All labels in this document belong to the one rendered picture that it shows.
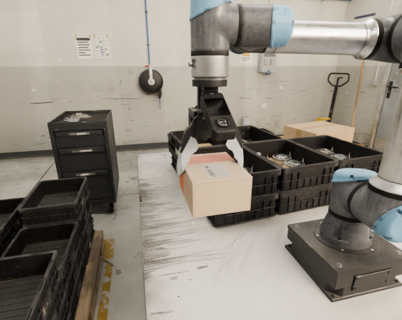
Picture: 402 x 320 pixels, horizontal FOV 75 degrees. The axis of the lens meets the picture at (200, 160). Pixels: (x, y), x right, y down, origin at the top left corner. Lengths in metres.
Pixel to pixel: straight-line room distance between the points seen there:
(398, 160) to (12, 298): 1.35
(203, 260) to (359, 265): 0.47
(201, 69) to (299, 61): 4.70
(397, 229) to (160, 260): 0.69
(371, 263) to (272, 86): 4.26
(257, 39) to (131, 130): 4.00
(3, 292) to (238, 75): 4.14
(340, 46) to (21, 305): 1.34
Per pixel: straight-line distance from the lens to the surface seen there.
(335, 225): 0.93
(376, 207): 0.78
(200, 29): 0.52
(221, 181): 0.50
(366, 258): 0.94
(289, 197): 1.22
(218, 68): 0.52
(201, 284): 0.89
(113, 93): 4.37
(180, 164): 0.55
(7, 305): 1.33
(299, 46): 0.72
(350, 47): 0.78
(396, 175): 0.77
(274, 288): 0.90
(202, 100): 0.52
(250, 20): 0.54
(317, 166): 1.23
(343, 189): 0.88
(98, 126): 2.36
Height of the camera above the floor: 1.33
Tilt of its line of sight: 20 degrees down
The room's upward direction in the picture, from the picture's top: straight up
